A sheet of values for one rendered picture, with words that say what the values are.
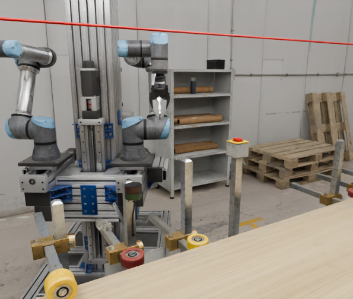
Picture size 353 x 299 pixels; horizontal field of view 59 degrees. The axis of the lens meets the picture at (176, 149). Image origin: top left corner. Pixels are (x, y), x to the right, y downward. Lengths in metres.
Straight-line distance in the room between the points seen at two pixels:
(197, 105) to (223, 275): 3.46
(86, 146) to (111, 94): 0.34
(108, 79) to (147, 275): 1.19
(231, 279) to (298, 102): 4.85
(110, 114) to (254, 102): 3.38
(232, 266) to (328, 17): 5.43
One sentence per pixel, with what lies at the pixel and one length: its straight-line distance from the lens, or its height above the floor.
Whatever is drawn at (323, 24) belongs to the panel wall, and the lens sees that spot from 6.07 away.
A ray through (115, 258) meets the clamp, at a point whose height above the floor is 0.84.
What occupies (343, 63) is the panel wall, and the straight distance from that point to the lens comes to 6.57.
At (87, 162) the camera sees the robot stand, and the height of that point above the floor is 1.00.
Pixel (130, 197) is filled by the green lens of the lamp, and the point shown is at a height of 1.09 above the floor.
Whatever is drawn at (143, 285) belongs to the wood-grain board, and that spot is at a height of 0.90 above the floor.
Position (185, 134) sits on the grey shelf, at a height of 0.69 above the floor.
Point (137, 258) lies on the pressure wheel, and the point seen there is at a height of 0.91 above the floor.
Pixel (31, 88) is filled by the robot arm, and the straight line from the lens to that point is 1.99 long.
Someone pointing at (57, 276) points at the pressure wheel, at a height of 0.98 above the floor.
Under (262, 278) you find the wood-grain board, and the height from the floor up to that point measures 0.90.
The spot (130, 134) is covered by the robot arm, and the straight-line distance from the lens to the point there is 1.71.
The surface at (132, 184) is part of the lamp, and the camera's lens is 1.12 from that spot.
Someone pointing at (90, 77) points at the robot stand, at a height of 1.48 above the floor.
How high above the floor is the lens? 1.51
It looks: 14 degrees down
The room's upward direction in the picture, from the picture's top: straight up
